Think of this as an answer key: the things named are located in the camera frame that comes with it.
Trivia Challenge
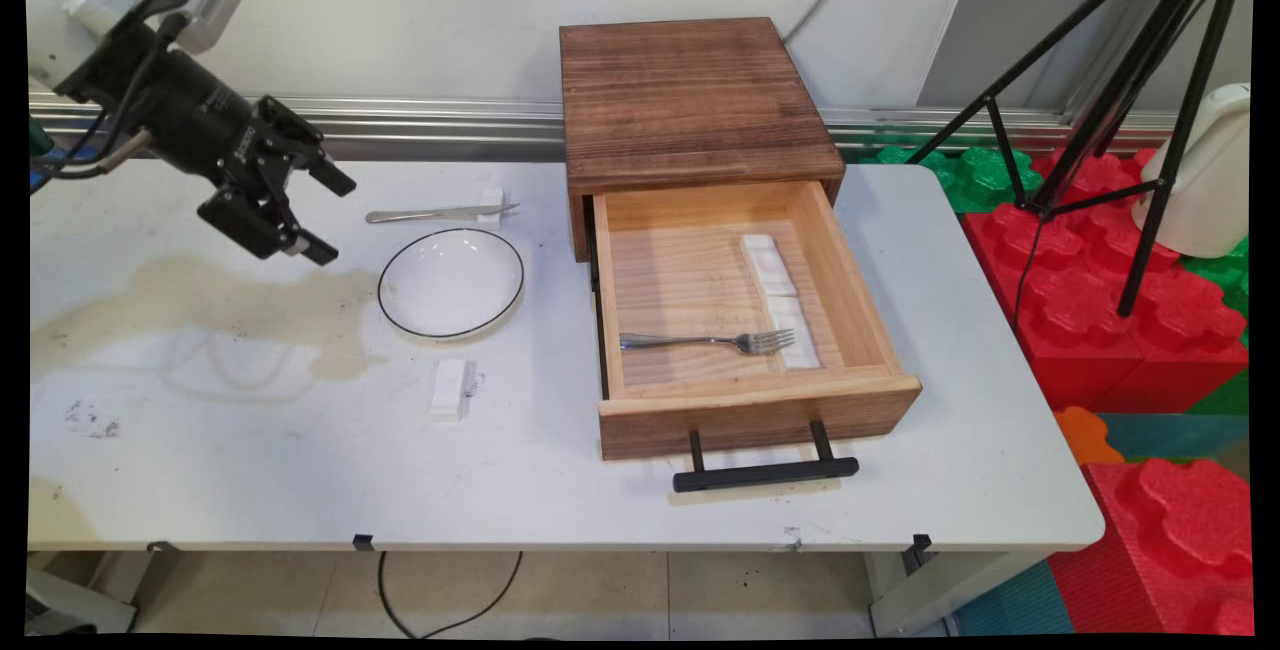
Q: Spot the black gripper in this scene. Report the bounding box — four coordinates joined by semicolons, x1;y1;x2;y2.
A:
55;25;358;268

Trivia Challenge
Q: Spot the silver serrated table knife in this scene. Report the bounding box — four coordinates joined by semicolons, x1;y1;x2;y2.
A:
365;202;521;226

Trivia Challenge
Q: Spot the silver metal fork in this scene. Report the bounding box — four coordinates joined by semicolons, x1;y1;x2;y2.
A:
618;328;797;356

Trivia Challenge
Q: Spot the white plate with black rim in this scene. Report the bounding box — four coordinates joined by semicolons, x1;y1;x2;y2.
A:
376;227;526;341

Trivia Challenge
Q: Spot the white table leg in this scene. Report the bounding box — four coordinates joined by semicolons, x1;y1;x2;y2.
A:
95;550;181;621
865;550;1051;637

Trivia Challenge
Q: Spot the dark wooden drawer cabinet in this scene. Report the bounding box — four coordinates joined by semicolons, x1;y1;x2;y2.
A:
558;17;847;263

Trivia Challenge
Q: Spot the green foam building block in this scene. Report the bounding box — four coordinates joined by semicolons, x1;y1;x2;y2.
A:
1180;235;1251;346
858;143;1046;216
1188;368;1251;417

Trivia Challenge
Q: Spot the orange foam block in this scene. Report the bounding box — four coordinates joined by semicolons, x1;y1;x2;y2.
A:
1053;405;1128;467

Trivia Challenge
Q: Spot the teal foam mat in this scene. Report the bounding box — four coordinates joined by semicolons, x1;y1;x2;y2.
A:
955;558;1079;637
1098;412;1251;463

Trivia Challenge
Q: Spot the black tripod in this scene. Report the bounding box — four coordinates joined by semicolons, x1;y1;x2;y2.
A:
905;0;1256;321

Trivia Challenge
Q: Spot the white plastic appliance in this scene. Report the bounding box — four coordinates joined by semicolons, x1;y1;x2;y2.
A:
1140;82;1251;259

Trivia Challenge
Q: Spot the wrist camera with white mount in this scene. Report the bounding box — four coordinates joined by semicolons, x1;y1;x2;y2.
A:
62;0;247;56

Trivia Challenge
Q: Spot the black floor cable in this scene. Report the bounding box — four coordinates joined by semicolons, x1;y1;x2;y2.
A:
377;550;524;639

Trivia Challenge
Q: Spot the wooden drawer with black handle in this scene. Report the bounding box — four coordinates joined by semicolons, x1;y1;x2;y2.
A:
583;180;923;494

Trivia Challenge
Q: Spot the aluminium wall rail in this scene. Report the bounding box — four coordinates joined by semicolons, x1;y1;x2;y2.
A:
30;90;1181;163

